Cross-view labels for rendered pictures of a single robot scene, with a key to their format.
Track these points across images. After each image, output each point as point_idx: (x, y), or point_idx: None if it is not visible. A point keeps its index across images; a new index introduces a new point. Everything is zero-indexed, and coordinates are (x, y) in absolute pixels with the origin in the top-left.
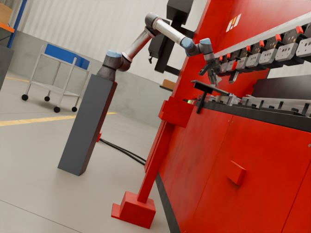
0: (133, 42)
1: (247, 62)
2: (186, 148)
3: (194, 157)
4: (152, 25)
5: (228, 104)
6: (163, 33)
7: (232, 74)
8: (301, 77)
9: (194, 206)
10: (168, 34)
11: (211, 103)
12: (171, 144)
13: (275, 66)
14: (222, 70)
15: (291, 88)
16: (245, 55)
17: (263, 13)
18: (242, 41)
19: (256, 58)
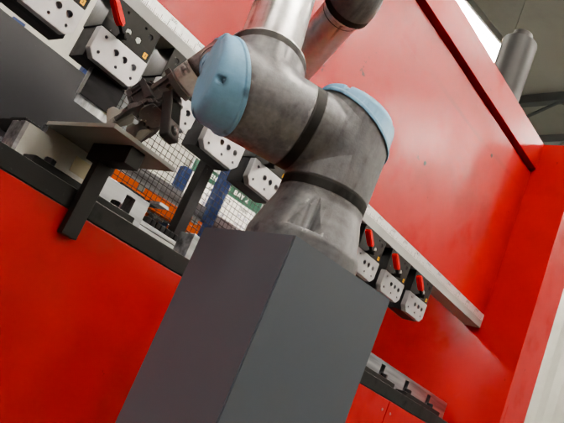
0: (309, 11)
1: (207, 137)
2: (13, 365)
3: (119, 407)
4: (360, 26)
5: (133, 221)
6: (320, 55)
7: (99, 80)
8: (40, 48)
9: None
10: (315, 69)
11: (161, 242)
12: None
13: (248, 195)
14: (58, 23)
15: (0, 52)
16: (190, 96)
17: (243, 10)
18: (163, 7)
19: (239, 158)
